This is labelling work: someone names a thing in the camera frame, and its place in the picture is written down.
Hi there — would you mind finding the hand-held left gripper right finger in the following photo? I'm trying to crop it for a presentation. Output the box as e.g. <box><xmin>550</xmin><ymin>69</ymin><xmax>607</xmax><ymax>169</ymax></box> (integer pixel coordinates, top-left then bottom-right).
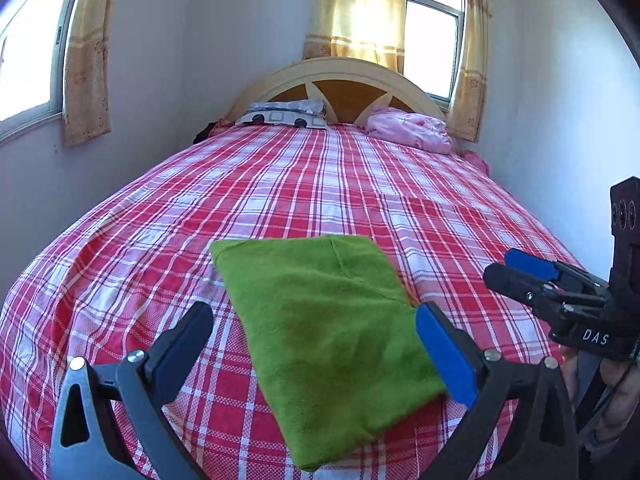
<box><xmin>415</xmin><ymin>301</ymin><xmax>583</xmax><ymax>480</ymax></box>

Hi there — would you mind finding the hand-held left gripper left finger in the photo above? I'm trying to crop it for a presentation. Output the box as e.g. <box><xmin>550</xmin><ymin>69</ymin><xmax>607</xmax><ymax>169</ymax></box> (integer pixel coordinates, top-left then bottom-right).
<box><xmin>50</xmin><ymin>301</ymin><xmax>216</xmax><ymax>480</ymax></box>

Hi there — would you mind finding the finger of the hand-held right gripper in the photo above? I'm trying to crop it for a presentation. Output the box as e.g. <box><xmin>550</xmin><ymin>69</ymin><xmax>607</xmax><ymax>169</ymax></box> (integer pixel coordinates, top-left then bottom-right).
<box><xmin>504</xmin><ymin>248</ymin><xmax>612</xmax><ymax>293</ymax></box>
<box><xmin>482</xmin><ymin>263</ymin><xmax>608</xmax><ymax>322</ymax></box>

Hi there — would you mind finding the green orange striped knit sweater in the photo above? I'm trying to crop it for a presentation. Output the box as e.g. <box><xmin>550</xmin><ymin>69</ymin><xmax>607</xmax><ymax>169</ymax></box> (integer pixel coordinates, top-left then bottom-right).
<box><xmin>209</xmin><ymin>234</ymin><xmax>448</xmax><ymax>472</ymax></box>

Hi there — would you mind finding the person's right hand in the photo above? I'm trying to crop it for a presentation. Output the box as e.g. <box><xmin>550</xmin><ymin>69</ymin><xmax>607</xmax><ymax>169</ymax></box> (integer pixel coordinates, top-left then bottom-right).
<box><xmin>560</xmin><ymin>342</ymin><xmax>640</xmax><ymax>461</ymax></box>

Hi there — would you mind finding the pink cloth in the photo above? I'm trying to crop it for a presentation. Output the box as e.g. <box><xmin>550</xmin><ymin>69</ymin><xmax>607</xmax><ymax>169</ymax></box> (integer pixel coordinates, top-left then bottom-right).
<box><xmin>460</xmin><ymin>149</ymin><xmax>492</xmax><ymax>176</ymax></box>

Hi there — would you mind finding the bed with red plaid sheet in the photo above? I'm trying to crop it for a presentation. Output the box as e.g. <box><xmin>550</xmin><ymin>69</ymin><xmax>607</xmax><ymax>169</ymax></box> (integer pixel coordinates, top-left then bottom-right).
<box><xmin>0</xmin><ymin>122</ymin><xmax>591</xmax><ymax>480</ymax></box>

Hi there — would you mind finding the pink crumpled blanket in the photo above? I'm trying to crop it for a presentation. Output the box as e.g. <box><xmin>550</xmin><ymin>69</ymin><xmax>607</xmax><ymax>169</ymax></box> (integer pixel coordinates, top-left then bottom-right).
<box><xmin>365</xmin><ymin>106</ymin><xmax>456</xmax><ymax>155</ymax></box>

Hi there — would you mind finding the narrow yellow curtain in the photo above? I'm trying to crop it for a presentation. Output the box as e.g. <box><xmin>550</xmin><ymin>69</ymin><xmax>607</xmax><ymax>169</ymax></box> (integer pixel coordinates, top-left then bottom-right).
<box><xmin>445</xmin><ymin>0</ymin><xmax>493</xmax><ymax>143</ymax></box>

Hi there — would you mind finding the dark object beside bed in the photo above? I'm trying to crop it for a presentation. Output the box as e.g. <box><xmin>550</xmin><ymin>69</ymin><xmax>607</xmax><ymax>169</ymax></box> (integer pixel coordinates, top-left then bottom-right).
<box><xmin>192</xmin><ymin>117</ymin><xmax>226</xmax><ymax>145</ymax></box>

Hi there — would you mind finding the window behind headboard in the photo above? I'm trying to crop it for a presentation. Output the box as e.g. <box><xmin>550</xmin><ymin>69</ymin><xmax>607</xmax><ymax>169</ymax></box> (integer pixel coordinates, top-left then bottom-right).
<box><xmin>402</xmin><ymin>0</ymin><xmax>468</xmax><ymax>103</ymax></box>

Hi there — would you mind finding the cream wooden headboard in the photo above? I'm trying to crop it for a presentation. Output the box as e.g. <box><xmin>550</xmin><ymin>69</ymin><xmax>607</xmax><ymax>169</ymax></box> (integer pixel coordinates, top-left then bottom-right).
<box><xmin>225</xmin><ymin>57</ymin><xmax>461</xmax><ymax>153</ymax></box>

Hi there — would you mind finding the white patterned pillow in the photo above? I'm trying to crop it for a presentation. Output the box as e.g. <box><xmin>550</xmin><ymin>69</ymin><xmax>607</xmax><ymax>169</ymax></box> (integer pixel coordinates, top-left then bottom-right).
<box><xmin>235</xmin><ymin>98</ymin><xmax>330</xmax><ymax>131</ymax></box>

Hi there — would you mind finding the yellow side window curtain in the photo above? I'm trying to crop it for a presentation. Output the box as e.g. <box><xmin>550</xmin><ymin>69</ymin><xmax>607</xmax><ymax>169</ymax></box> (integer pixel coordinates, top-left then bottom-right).
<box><xmin>62</xmin><ymin>0</ymin><xmax>123</xmax><ymax>148</ymax></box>

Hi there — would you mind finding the wide yellow curtain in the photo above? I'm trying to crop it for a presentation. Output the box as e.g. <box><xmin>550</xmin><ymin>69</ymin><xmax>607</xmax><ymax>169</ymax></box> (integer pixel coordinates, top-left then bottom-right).
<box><xmin>302</xmin><ymin>0</ymin><xmax>406</xmax><ymax>75</ymax></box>

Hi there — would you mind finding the side window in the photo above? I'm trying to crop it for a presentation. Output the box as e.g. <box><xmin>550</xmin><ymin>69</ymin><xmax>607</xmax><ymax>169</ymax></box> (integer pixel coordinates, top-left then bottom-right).
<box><xmin>0</xmin><ymin>0</ymin><xmax>88</xmax><ymax>146</ymax></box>

